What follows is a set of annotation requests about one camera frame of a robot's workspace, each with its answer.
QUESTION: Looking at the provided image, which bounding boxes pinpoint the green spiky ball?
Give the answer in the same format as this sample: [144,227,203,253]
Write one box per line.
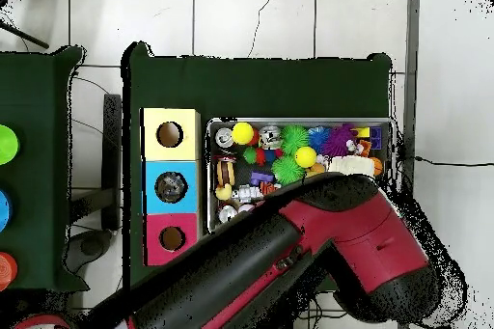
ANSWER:
[281,124,310,154]

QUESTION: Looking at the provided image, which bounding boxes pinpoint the wooden box with three holes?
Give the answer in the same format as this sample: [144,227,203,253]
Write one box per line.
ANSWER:
[141,107,205,267]

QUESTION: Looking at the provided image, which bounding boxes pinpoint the clear shallow mesh bin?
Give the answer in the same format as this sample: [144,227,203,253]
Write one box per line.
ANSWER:
[206,118,399,237]

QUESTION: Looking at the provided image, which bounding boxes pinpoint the green disc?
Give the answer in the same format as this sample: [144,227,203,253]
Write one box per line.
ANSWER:
[0,123,20,167]

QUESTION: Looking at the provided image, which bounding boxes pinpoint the yellow plush duck toy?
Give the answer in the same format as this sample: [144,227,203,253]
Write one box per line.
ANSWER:
[215,182,234,203]

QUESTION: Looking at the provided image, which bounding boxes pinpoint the crushed silver can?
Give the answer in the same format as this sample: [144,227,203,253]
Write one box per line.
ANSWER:
[258,124,283,151]

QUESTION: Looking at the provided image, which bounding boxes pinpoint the red disc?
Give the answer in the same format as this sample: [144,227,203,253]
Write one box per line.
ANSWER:
[0,251,19,291]

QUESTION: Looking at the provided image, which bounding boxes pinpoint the black side stand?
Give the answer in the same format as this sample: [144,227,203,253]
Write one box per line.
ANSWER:
[69,93,124,230]

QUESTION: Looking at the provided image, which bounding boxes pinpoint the clear plastic wrapper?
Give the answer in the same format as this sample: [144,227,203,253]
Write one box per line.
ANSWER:
[158,174,187,202]

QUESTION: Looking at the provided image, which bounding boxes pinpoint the red soda can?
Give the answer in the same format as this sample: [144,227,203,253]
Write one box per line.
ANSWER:
[218,204,240,226]

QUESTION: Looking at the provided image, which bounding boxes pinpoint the yellow tennis ball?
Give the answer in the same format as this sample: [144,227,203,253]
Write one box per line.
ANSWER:
[231,122,256,146]

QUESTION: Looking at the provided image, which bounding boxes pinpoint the purple spiky ball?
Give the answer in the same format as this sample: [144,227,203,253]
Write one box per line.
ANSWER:
[321,123,357,159]

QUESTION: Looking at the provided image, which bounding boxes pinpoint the silver can with pull tab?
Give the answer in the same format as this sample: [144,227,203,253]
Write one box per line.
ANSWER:
[214,127,235,150]

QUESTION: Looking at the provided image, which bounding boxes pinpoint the small toy hamburger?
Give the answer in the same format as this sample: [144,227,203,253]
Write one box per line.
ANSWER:
[215,154,238,184]

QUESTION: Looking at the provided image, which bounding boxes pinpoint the blue disc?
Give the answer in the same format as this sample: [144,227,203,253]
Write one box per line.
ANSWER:
[0,189,13,233]

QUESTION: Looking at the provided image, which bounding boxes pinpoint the dark green side table cloth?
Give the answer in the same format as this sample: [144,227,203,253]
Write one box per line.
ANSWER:
[0,46,86,291]

